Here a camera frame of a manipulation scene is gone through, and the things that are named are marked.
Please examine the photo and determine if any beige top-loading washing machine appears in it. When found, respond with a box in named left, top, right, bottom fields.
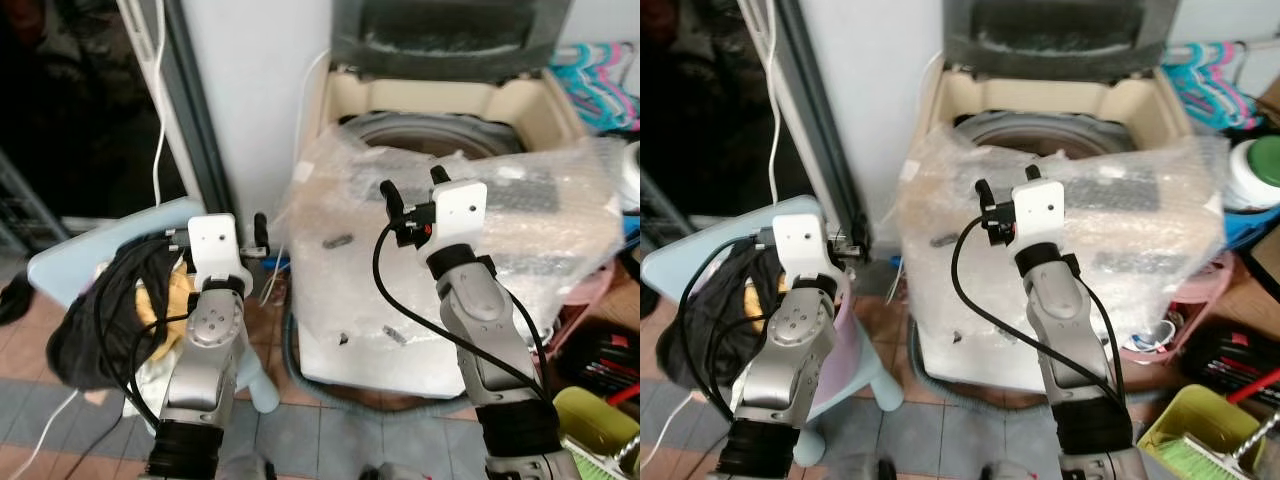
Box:
left=285, top=0, right=627, bottom=401
left=900, top=0, right=1237, bottom=397

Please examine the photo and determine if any bunch of colourful clothes hangers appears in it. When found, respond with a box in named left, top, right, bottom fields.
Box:
left=548, top=40, right=641, bottom=134
left=1158, top=40, right=1264, bottom=134

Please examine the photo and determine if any yellow garment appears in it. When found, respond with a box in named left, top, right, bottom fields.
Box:
left=742, top=285, right=776, bottom=326
left=134, top=262, right=198, bottom=333

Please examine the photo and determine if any clear bubble wrap cover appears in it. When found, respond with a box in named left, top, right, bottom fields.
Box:
left=896, top=124, right=1232, bottom=382
left=279, top=124, right=627, bottom=387

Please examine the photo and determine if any light blue plastic chair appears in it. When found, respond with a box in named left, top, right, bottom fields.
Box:
left=27, top=196, right=283, bottom=417
left=640, top=194, right=903, bottom=443

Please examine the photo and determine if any black garment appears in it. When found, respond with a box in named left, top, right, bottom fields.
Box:
left=46, top=234, right=193, bottom=393
left=654, top=238, right=773, bottom=393

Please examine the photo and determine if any white garment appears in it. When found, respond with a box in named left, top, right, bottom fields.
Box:
left=122, top=350, right=179, bottom=419

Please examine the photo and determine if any pink plastic basin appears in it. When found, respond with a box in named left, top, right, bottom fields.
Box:
left=1128, top=250, right=1238, bottom=359
left=548, top=262, right=618, bottom=333

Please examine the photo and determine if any white cup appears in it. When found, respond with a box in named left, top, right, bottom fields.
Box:
left=1133, top=319, right=1178, bottom=353

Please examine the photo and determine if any white jar with green lid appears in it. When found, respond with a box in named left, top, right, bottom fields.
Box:
left=1224, top=134, right=1280, bottom=213

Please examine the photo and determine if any blue plastic container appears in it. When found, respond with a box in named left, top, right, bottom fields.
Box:
left=1224, top=208, right=1280, bottom=253

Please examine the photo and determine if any black and red crate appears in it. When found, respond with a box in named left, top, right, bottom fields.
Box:
left=563, top=318, right=641, bottom=403
left=1178, top=318, right=1280, bottom=403

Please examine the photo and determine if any yellow-green plastic dustpan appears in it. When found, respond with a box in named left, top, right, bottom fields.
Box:
left=1134, top=384, right=1268, bottom=480
left=552, top=384, right=641, bottom=473

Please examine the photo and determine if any green bristle broom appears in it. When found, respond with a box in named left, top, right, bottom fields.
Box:
left=1148, top=430, right=1243, bottom=480
left=560, top=434, right=629, bottom=480

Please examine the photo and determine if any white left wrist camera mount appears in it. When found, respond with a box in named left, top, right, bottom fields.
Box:
left=769, top=214, right=837, bottom=292
left=187, top=214, right=254, bottom=292

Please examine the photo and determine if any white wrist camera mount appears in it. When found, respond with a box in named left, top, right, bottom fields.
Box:
left=431, top=181, right=489, bottom=252
left=187, top=214, right=254, bottom=292
left=1011, top=181, right=1066, bottom=250
left=769, top=214, right=837, bottom=292

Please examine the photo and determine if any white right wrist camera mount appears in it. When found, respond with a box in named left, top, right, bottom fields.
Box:
left=1011, top=181, right=1066, bottom=250
left=431, top=181, right=489, bottom=252

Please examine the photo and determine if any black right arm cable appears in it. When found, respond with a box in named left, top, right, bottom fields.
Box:
left=949, top=216, right=1126, bottom=403
left=372, top=221, right=557, bottom=403

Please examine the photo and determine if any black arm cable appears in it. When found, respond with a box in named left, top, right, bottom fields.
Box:
left=372, top=221, right=557, bottom=403
left=949, top=216, right=1126, bottom=403
left=677, top=235, right=793, bottom=433
left=93, top=236, right=201, bottom=425

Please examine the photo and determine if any grey door frame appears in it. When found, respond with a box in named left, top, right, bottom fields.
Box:
left=160, top=0, right=239, bottom=218
left=775, top=0, right=873, bottom=263

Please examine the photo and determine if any white hanging cable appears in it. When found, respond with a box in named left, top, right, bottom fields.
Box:
left=763, top=0, right=784, bottom=204
left=148, top=0, right=169, bottom=208

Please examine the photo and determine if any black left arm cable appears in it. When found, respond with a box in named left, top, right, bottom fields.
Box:
left=93, top=236, right=201, bottom=425
left=677, top=235, right=793, bottom=433

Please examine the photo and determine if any metal wire rack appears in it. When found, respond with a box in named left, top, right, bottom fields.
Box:
left=0, top=148, right=73, bottom=243

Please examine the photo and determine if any white floor cable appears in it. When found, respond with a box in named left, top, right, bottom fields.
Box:
left=8, top=388, right=83, bottom=480
left=640, top=393, right=693, bottom=473

